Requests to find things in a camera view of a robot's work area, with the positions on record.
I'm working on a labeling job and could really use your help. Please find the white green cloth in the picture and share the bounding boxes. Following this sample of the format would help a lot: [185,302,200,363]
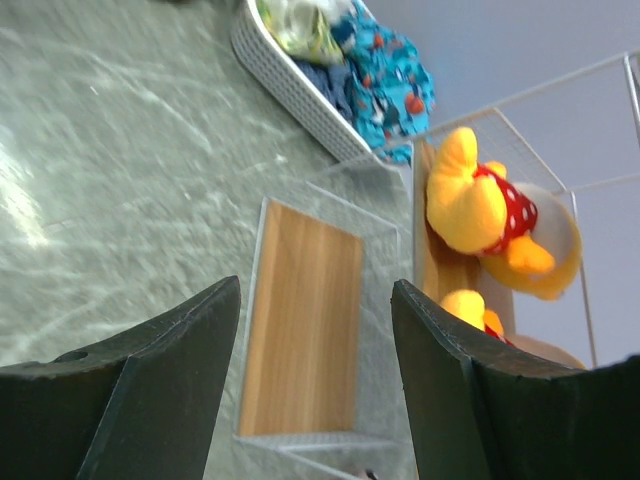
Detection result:
[256,0,352,66]

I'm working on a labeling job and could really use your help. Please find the yellow frog plush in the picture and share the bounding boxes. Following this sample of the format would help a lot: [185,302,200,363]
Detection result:
[439,289,587,370]
[425,127,583,301]

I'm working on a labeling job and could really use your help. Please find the white laundry basket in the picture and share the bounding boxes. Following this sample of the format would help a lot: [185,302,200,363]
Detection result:
[231,1,388,167]

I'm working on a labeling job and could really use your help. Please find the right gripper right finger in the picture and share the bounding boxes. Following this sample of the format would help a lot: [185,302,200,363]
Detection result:
[391,280,639,479]

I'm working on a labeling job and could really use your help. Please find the blue patterned cloth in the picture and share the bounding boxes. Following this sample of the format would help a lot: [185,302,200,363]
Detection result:
[295,1,435,150]

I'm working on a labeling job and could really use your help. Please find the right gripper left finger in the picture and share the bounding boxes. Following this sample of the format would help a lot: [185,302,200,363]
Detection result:
[1,276,241,479]

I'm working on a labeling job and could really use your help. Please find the white wire wooden shelf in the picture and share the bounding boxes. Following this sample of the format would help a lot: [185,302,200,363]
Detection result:
[232,49,640,480]

